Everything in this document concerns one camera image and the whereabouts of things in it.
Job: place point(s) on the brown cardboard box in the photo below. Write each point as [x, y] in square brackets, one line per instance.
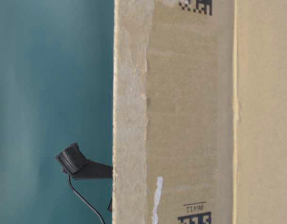
[200, 112]

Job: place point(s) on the black gripper finger with pad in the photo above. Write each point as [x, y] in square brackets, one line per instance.
[78, 167]

